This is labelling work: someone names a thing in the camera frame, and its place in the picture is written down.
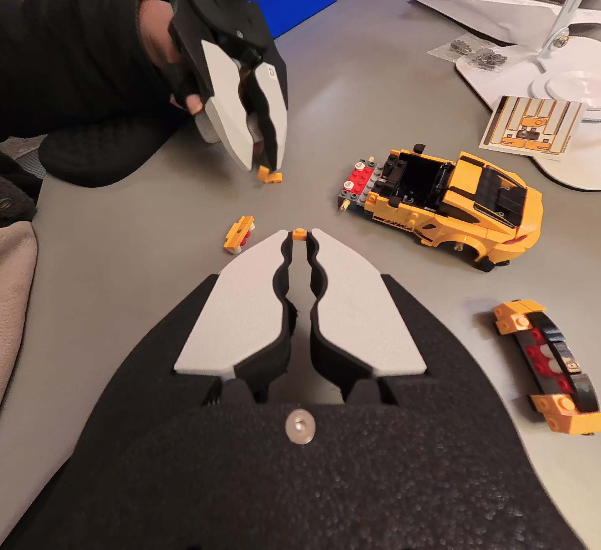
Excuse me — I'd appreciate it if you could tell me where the yellow lego car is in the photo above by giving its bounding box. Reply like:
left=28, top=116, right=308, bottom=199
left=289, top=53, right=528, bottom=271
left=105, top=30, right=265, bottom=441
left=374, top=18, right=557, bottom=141
left=338, top=143, right=544, bottom=273

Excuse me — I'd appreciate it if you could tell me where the beige shirt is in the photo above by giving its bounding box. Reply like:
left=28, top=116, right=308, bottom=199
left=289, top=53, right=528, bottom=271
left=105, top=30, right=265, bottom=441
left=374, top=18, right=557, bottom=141
left=0, top=220, right=38, bottom=403

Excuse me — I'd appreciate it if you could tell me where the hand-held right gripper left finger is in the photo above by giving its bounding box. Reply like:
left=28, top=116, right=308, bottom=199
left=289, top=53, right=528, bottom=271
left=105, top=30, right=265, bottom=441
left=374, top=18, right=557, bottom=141
left=174, top=229, right=298, bottom=404

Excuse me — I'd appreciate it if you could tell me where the person's left hand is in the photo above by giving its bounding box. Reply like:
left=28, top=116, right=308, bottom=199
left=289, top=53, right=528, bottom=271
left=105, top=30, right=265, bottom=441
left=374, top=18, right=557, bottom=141
left=140, top=0, right=207, bottom=116

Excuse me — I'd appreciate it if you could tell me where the orange white red lego subassembly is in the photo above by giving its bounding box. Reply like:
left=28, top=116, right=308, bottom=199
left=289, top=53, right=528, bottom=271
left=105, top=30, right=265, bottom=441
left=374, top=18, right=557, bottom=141
left=223, top=215, right=257, bottom=255

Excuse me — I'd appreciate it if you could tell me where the white stand with metal poles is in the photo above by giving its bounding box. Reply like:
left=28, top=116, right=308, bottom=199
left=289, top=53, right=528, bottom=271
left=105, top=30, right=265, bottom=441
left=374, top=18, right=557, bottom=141
left=455, top=0, right=601, bottom=192

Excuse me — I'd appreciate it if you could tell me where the lego sticker sheet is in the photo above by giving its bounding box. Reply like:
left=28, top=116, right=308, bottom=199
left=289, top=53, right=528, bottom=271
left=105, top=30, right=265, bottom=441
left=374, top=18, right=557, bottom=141
left=479, top=95, right=586, bottom=162

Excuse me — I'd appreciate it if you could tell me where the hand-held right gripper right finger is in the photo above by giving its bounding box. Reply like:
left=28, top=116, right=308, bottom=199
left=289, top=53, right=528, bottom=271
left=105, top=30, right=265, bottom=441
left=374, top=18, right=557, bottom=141
left=305, top=229, right=428, bottom=404

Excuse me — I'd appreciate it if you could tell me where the black orange lego bumper assembly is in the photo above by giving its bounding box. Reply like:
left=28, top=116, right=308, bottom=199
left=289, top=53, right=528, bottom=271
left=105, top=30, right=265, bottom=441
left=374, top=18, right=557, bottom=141
left=491, top=299, right=601, bottom=436

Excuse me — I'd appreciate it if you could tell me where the person's left forearm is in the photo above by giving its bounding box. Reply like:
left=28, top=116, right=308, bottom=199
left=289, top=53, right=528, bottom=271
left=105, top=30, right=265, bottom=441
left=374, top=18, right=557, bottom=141
left=0, top=0, right=188, bottom=189

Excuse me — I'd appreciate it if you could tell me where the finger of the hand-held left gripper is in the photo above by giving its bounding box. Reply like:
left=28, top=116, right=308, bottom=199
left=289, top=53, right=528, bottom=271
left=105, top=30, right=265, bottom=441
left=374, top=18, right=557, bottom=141
left=244, top=64, right=289, bottom=173
left=193, top=39, right=256, bottom=172

